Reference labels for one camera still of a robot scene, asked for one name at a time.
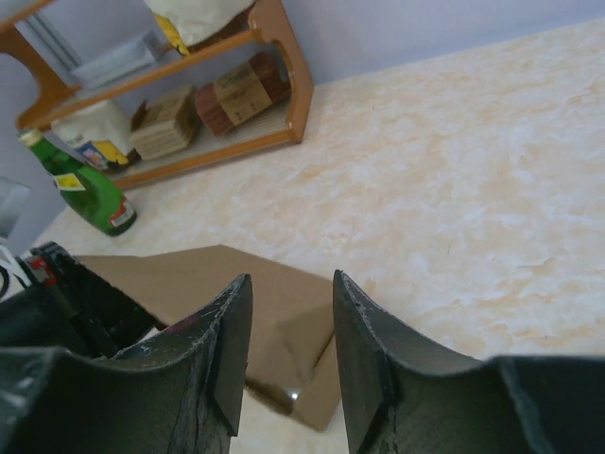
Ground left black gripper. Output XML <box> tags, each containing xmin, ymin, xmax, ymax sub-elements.
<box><xmin>1</xmin><ymin>242</ymin><xmax>165</xmax><ymax>358</ymax></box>

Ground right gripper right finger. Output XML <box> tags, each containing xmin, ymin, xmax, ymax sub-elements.
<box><xmin>333</xmin><ymin>271</ymin><xmax>501</xmax><ymax>453</ymax></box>

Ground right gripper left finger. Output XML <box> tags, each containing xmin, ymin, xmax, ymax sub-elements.
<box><xmin>95</xmin><ymin>274</ymin><xmax>252</xmax><ymax>453</ymax></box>

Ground brown cardboard box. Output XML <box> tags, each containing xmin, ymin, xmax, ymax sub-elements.
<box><xmin>79</xmin><ymin>245</ymin><xmax>340</xmax><ymax>431</ymax></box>

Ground green glass bottle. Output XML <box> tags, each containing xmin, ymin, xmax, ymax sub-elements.
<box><xmin>19</xmin><ymin>129</ymin><xmax>137</xmax><ymax>236</ymax></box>

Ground white paper bag lower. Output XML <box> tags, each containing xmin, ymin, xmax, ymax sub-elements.
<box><xmin>51</xmin><ymin>99</ymin><xmax>140</xmax><ymax>174</ymax></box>

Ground white paper bag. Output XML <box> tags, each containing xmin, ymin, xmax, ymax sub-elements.
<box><xmin>145</xmin><ymin>0</ymin><xmax>254</xmax><ymax>56</ymax></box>
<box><xmin>51</xmin><ymin>99</ymin><xmax>140</xmax><ymax>174</ymax></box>

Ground tan cardboard packet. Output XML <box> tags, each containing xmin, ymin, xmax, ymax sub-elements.
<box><xmin>130</xmin><ymin>84</ymin><xmax>200</xmax><ymax>161</ymax></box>

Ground wooden shelf rack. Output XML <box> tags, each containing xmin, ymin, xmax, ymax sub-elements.
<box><xmin>1</xmin><ymin>1</ymin><xmax>314</xmax><ymax>189</ymax></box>

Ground brown bread pieces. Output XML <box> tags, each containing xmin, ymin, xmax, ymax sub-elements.
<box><xmin>195</xmin><ymin>52</ymin><xmax>290</xmax><ymax>136</ymax></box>

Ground white paper bag upper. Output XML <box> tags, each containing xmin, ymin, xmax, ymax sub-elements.
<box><xmin>145</xmin><ymin>0</ymin><xmax>254</xmax><ymax>56</ymax></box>

